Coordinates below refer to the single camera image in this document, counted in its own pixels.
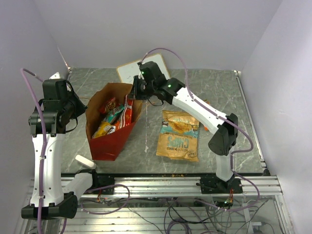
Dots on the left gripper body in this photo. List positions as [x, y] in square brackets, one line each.
[73, 104]

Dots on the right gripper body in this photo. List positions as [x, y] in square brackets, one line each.
[141, 91]

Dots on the red cookie snack bag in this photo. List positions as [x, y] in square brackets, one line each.
[108, 106]

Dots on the red paper bag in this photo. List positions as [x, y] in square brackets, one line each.
[108, 147]

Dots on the tan kettle chips bag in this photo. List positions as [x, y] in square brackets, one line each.
[178, 136]

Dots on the red Doritos bag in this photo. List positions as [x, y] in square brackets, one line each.
[125, 118]

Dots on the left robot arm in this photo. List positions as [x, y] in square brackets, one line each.
[50, 200]

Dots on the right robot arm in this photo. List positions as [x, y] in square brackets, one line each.
[152, 82]

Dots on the teal snack bag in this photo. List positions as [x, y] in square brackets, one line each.
[114, 114]

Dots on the yellow snack bag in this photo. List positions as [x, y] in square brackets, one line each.
[104, 129]

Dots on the small whiteboard with stand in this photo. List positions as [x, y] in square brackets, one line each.
[127, 71]

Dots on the white object at table edge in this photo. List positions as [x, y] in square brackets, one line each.
[85, 162]

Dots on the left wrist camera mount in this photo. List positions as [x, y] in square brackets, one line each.
[55, 76]

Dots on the aluminium rail frame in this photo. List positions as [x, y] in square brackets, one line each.
[175, 204]

